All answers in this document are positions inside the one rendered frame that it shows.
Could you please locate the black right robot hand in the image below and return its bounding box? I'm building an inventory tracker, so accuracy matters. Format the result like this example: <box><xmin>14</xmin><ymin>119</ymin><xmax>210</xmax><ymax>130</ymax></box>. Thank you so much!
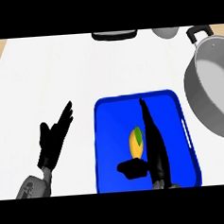
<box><xmin>112</xmin><ymin>96</ymin><xmax>173</xmax><ymax>191</ymax></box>

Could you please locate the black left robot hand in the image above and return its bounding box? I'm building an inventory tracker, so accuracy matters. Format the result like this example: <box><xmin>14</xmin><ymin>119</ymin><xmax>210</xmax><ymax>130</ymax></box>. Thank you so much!
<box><xmin>33</xmin><ymin>99</ymin><xmax>78</xmax><ymax>172</ymax></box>

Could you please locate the blue plastic tray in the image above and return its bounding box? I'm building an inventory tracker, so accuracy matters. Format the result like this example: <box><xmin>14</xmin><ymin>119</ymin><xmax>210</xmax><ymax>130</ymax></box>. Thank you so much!
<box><xmin>89</xmin><ymin>86</ymin><xmax>204</xmax><ymax>195</ymax></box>

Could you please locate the grey metal pot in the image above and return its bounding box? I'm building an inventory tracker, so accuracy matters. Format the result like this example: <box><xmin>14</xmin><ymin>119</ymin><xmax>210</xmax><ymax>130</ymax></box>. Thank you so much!
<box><xmin>179</xmin><ymin>24</ymin><xmax>224</xmax><ymax>142</ymax></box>

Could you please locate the grey round bowl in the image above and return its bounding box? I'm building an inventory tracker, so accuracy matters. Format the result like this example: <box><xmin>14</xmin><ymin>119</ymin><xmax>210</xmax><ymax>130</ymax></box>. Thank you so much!
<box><xmin>151</xmin><ymin>26</ymin><xmax>181</xmax><ymax>41</ymax></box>

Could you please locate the black flat appliance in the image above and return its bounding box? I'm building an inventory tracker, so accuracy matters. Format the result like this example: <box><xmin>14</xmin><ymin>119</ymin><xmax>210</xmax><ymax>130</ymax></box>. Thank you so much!
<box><xmin>91</xmin><ymin>28</ymin><xmax>139</xmax><ymax>43</ymax></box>

